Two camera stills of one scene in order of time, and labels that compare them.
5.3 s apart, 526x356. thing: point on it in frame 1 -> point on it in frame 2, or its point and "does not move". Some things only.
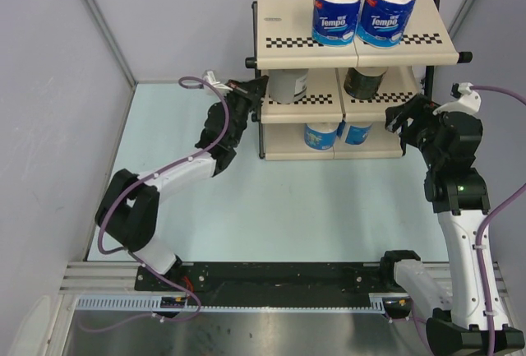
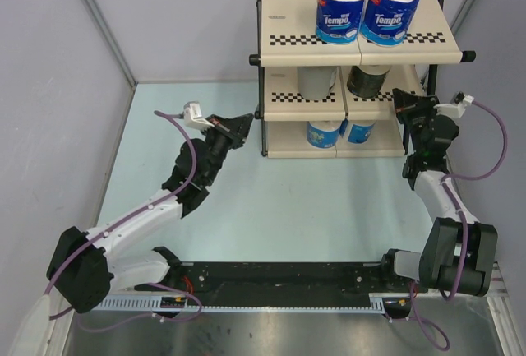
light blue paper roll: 357,135 does not move
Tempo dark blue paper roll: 336,7 does not move
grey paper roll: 287,85 -> 316,81
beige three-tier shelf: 331,103 does not move
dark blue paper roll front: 386,8 does not move
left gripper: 257,87 -> 234,129
